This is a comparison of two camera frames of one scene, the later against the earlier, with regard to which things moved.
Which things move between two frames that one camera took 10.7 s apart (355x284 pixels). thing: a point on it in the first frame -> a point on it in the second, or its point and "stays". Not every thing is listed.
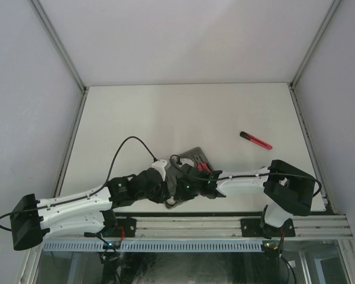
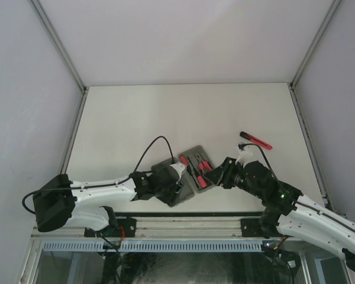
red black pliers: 201,165 stays
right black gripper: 181,194 -> 225,170
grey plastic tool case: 197,160 stays
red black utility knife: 255,140 stays
